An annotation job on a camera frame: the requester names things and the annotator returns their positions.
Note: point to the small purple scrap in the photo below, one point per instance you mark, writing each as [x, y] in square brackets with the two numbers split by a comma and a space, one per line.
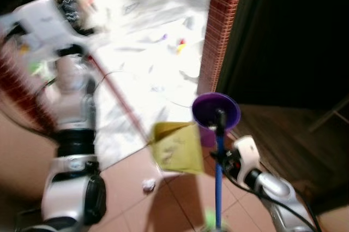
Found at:
[164, 37]

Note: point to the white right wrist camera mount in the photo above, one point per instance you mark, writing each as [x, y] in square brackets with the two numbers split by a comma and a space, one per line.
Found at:
[246, 153]

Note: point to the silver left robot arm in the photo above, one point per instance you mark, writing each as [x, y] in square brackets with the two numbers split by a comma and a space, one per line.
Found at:
[73, 106]

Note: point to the white crumpled paper ball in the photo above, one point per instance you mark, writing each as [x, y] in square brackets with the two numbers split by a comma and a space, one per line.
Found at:
[149, 185]

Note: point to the purple round bowl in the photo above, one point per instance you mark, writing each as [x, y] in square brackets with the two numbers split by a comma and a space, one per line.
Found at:
[207, 106]

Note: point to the small colourful toy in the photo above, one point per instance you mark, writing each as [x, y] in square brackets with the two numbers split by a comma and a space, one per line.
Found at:
[181, 45]

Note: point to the grey furniture frame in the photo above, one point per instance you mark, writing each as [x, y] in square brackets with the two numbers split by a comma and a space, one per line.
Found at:
[327, 117]

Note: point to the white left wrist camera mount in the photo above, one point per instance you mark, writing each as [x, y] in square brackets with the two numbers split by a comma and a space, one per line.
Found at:
[41, 24]

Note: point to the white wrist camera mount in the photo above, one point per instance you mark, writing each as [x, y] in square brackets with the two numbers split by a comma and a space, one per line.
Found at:
[246, 153]
[41, 24]

